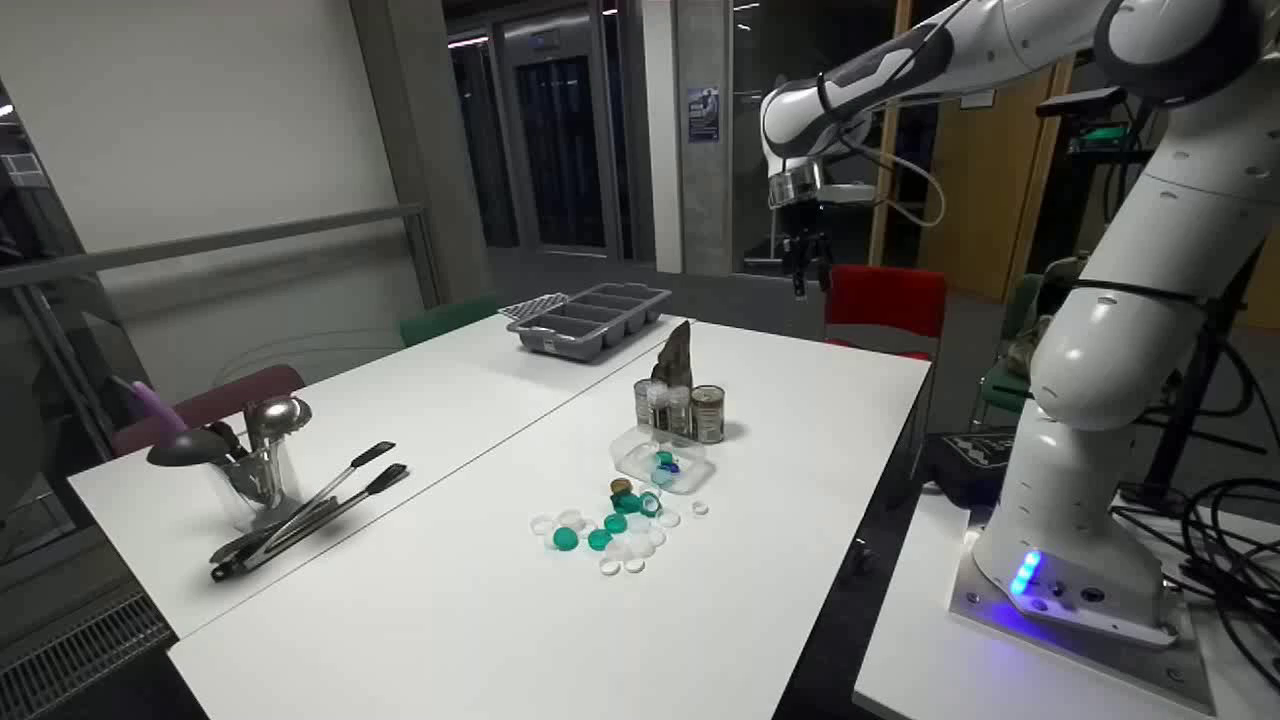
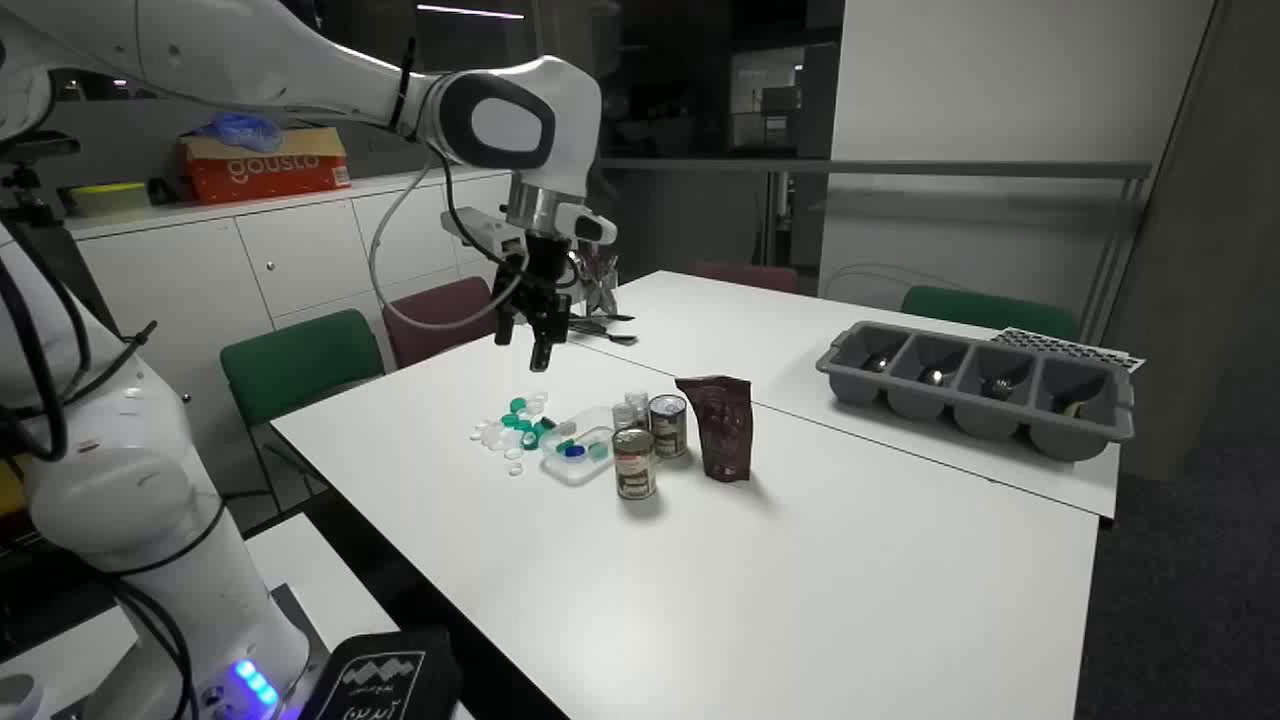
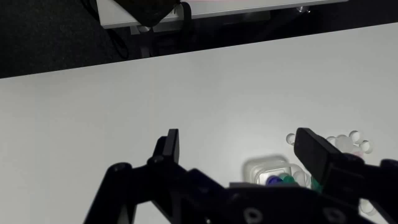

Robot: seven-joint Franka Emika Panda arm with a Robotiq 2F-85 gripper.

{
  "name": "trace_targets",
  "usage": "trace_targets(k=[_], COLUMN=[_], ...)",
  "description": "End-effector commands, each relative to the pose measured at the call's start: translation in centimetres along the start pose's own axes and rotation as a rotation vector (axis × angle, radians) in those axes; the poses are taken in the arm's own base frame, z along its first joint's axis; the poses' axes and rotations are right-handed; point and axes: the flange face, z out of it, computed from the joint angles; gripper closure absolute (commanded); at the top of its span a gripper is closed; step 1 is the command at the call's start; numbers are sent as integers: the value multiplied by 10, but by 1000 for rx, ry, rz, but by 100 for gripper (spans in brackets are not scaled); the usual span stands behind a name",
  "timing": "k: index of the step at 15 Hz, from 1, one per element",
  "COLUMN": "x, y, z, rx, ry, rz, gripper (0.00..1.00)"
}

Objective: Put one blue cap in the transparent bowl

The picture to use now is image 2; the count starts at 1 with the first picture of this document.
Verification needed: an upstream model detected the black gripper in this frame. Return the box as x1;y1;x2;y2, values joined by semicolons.
493;228;575;375

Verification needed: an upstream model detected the small white-capped bottle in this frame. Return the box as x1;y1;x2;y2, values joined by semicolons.
610;388;651;437

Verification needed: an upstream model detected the small glass jar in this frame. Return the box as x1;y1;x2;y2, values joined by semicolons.
647;388;696;460

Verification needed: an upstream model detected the glass jar with yellow label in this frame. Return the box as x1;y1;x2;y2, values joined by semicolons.
613;419;665;506

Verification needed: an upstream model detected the brown foil pouch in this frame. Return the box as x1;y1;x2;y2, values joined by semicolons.
673;370;761;485

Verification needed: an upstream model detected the green chair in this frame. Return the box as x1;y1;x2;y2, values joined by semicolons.
902;278;1080;343
216;309;392;433

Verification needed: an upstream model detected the white cabinet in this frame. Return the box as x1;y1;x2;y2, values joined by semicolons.
64;156;580;497

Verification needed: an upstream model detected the orange cardboard box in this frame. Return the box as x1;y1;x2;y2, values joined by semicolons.
176;125;353;207

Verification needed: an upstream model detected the blue plastic bag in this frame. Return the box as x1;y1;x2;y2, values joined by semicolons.
196;106;285;153

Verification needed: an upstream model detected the black control device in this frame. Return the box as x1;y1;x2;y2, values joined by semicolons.
301;630;463;720

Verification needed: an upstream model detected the metal handrail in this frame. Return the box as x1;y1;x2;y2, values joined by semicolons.
593;156;1155;182

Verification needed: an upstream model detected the yellow container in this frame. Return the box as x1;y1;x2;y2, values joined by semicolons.
70;174;156;223

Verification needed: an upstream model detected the grey cutlery tray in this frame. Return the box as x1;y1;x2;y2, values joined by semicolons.
811;314;1139;465

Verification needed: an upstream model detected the grey mesh mat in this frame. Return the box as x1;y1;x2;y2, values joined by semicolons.
993;323;1147;379

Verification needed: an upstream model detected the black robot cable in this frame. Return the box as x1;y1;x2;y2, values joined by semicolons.
0;254;159;465

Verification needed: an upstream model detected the black camera stand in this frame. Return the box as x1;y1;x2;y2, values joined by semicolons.
0;127;86;236

